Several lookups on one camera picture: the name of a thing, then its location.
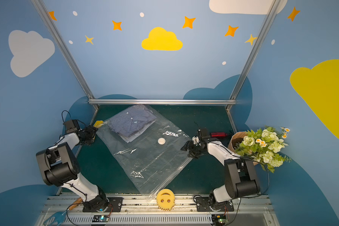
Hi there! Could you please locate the right circuit board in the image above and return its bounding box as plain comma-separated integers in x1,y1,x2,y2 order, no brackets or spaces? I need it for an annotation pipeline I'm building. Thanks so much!
211,215,228,226

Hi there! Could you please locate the red cylindrical bottle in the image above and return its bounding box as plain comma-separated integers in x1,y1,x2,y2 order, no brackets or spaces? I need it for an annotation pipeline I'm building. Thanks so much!
210,132,228,138

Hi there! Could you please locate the clear plastic vacuum bag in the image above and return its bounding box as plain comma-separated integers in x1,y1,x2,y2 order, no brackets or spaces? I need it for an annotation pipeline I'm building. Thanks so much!
96,105,191,199

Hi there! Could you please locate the yellow toy shovel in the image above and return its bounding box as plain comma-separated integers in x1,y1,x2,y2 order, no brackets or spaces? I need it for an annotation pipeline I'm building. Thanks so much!
93,121,104,129

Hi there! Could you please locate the flower bouquet in paper pot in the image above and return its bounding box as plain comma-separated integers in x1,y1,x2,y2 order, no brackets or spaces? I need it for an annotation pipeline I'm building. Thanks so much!
228,127,291,173

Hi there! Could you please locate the blue fork wooden handle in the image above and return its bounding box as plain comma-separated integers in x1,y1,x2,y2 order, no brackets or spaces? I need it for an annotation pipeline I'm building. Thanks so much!
43,198,83,226

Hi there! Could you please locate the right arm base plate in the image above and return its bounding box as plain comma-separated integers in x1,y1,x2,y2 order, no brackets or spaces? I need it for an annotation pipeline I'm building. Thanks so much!
193,195,234,212

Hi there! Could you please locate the yellow smiley sponge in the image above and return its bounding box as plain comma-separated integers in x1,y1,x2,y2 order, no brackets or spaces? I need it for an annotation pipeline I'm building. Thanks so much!
156,189,175,211

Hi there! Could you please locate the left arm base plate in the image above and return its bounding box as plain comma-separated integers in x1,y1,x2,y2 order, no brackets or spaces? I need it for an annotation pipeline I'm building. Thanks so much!
82,197,123,213

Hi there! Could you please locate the circuit board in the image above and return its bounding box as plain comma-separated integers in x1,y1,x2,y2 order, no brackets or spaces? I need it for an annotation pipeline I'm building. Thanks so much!
211,215,228,226
92,215,110,223

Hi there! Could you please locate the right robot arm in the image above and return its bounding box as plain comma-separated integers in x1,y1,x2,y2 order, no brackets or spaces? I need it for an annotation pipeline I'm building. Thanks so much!
181,129,260,211

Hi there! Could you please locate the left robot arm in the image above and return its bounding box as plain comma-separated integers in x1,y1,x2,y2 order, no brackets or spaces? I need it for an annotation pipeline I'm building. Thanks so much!
36,120,109,212

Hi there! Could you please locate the blue checkered shirt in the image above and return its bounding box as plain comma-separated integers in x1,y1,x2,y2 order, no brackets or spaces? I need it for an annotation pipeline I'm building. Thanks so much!
108,105,157,143

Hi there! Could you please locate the left circuit board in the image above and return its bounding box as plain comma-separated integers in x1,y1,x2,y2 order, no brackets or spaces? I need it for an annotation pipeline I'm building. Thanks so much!
92,215,110,223

